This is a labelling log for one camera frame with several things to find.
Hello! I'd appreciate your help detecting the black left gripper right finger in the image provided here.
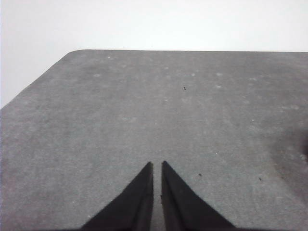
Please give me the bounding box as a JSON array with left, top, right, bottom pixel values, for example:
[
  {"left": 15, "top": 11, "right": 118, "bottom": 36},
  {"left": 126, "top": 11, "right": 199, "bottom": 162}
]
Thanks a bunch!
[{"left": 161, "top": 160, "right": 238, "bottom": 231}]

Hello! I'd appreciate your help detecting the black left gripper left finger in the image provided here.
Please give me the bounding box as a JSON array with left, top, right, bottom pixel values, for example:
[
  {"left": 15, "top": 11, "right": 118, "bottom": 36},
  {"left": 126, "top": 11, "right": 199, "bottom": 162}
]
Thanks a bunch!
[{"left": 80, "top": 161, "right": 154, "bottom": 231}]

